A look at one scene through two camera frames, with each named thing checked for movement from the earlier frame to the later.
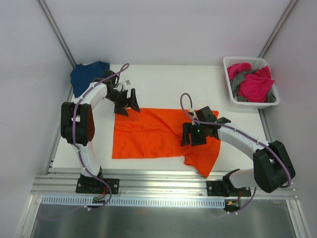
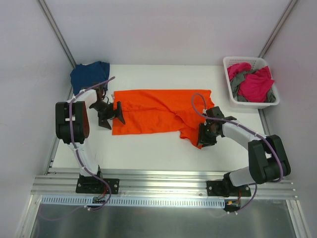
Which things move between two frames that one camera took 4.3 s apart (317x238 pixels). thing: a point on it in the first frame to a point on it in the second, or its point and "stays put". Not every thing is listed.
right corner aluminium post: x=270 y=40 stays put
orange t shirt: x=157 y=132 to x=146 y=111
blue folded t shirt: x=81 y=75 stays put
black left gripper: x=125 y=101 to x=110 y=115
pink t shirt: x=253 y=87 stays put
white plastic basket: x=249 y=82 stays put
